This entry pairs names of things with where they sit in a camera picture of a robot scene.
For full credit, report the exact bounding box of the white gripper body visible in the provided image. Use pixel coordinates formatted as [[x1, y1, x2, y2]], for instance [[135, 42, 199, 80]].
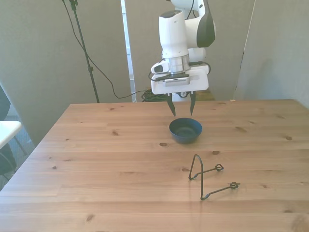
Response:
[[151, 67, 210, 95]]

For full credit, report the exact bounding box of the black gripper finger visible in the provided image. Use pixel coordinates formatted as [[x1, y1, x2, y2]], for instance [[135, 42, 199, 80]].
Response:
[[189, 91, 197, 116], [166, 93, 177, 117]]

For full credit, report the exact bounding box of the blue bowl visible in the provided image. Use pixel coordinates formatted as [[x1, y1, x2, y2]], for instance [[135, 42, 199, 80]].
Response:
[[169, 117, 203, 145]]

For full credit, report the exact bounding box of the white side table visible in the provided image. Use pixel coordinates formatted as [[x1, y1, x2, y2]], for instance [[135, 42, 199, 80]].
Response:
[[0, 120, 28, 157]]

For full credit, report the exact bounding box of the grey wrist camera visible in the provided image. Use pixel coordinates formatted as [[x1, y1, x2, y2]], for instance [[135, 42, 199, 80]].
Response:
[[164, 76, 191, 87]]

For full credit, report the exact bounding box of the coiled dark cable bundle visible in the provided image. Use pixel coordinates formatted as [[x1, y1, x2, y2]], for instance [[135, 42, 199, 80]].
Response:
[[141, 89, 169, 102]]

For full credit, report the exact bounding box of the white vertical post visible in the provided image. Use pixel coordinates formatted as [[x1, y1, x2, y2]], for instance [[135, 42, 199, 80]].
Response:
[[120, 0, 137, 103]]

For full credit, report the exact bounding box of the black camera stand pole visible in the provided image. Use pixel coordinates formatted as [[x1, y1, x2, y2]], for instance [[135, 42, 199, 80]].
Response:
[[69, 0, 100, 103]]

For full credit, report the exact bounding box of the black wire bowl stand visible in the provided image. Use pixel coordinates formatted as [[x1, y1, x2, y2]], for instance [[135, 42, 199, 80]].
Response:
[[188, 154, 240, 201]]

